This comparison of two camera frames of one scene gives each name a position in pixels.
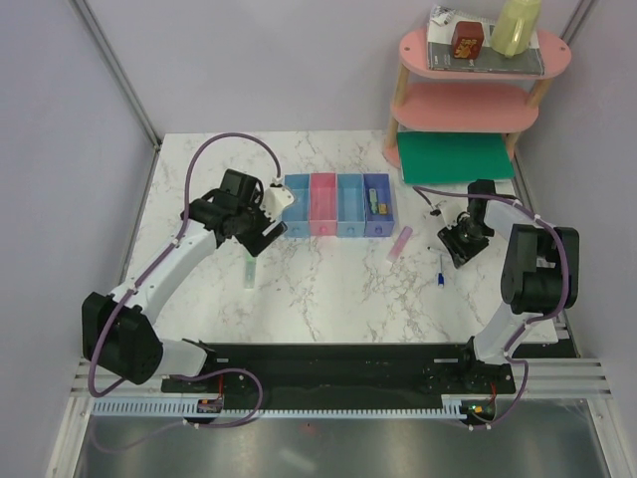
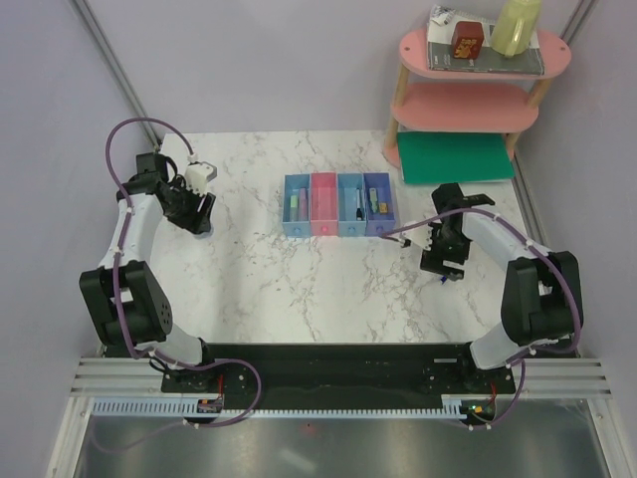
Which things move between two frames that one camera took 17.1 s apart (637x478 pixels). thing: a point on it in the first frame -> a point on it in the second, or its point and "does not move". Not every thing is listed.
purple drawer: [379, 218] does not move
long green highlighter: [250, 270] -> [294, 211]
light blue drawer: [350, 205] does not move
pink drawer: [322, 203] does not move
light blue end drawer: [296, 218] does not move
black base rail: [340, 371] does not move
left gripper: [262, 241] -> [197, 222]
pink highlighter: [400, 243] -> [303, 204]
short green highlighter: [373, 200] does not move
